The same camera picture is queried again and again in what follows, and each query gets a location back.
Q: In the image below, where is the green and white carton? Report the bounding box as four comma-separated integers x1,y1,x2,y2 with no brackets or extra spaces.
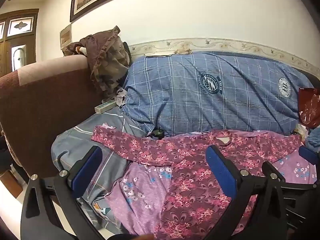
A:
94,100,117,113

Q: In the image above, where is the wooden door with glass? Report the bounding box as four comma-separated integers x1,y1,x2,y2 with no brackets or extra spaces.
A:
0,9,40,77

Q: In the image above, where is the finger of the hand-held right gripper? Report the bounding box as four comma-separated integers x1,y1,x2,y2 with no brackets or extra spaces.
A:
281,145,320,195

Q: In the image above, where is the maroon floral shirt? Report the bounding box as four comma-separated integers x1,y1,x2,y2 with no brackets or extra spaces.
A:
91,126,304,240

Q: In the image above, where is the small black round object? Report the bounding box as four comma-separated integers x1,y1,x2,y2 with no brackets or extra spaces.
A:
150,128,164,139

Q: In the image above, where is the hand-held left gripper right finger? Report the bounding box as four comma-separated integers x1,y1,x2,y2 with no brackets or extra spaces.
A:
205,144,290,240

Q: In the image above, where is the brown floral ruffled cloth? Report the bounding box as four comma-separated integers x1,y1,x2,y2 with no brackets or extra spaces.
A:
62,26,132,98

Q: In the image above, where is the grey star-print pillow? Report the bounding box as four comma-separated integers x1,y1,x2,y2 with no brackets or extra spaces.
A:
51,109,150,230

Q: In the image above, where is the blue denim garment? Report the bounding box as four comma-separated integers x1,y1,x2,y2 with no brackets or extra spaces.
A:
305,129,320,148

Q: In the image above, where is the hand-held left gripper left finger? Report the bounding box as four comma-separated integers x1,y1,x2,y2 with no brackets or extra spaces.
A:
21,145,107,240

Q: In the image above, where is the brown padded headboard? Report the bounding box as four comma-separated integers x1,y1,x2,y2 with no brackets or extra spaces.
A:
0,55,105,178

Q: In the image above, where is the small pale wall picture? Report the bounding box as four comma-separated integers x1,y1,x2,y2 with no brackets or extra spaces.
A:
59,23,72,50

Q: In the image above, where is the beige crumpled cloth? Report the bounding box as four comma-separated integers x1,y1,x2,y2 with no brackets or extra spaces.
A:
172,42,193,55

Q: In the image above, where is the small lilac cloth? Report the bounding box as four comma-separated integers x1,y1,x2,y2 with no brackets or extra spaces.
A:
114,87,128,108

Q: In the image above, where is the blue plaid pillow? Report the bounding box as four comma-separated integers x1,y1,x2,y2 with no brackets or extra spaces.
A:
122,51,317,138

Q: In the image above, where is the purple floral bed sheet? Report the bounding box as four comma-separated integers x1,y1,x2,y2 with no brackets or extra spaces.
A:
104,152,318,237

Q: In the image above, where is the red plastic bag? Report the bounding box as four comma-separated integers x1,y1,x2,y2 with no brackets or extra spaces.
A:
298,87,320,128

